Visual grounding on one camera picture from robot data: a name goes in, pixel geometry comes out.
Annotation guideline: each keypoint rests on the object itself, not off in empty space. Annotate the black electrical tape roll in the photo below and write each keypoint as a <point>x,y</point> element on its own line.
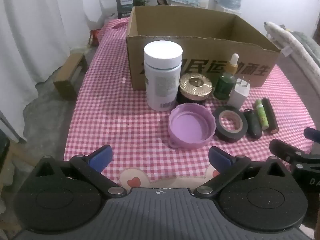
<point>220,133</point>

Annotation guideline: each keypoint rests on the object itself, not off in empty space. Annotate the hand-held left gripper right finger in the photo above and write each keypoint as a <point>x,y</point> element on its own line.
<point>220,158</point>

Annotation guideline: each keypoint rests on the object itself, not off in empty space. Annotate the wooden stool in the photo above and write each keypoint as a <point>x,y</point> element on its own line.
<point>68,77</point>

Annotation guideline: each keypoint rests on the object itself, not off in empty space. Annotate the black oval key fob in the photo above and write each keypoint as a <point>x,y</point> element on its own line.
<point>252,125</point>

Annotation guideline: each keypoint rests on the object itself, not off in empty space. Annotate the white charger plug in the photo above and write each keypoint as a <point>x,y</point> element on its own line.
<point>238,95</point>

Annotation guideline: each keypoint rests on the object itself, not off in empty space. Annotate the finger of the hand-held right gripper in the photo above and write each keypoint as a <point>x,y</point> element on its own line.
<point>312,133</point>
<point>282,148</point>

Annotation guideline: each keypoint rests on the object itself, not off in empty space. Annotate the brown cardboard box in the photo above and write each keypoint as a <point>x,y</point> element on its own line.
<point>190,51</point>

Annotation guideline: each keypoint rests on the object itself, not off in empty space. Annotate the green lip balm tube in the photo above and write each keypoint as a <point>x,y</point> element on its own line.
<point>262,115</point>

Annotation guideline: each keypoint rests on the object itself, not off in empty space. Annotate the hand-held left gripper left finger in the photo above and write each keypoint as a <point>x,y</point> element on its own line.
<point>100,158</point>

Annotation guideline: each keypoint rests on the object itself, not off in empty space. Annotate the grey green blanket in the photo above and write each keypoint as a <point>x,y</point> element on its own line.
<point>306,37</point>

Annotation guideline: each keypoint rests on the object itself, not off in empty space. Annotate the dark jar with gold lid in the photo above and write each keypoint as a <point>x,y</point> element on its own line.
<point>195,86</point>

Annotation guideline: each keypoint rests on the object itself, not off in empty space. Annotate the purple plastic lid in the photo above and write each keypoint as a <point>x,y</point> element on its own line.
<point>190,125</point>

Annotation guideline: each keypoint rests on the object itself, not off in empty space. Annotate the white plastic supplement bottle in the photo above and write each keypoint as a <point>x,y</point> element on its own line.
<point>162,80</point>

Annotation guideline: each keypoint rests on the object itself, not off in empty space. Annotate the white curtain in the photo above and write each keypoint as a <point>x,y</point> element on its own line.
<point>37,30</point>

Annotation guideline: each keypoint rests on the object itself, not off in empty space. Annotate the green glass dropper bottle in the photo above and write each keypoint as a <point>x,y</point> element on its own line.
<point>223,87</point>

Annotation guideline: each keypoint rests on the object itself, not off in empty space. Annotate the white fluffy blanket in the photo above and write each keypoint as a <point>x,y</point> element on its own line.
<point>297,47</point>

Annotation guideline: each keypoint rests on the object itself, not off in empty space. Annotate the red packet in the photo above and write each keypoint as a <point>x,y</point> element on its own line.
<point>95,37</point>

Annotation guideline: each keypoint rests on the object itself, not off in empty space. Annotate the black cylindrical battery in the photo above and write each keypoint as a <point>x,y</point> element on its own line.
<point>271,117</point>

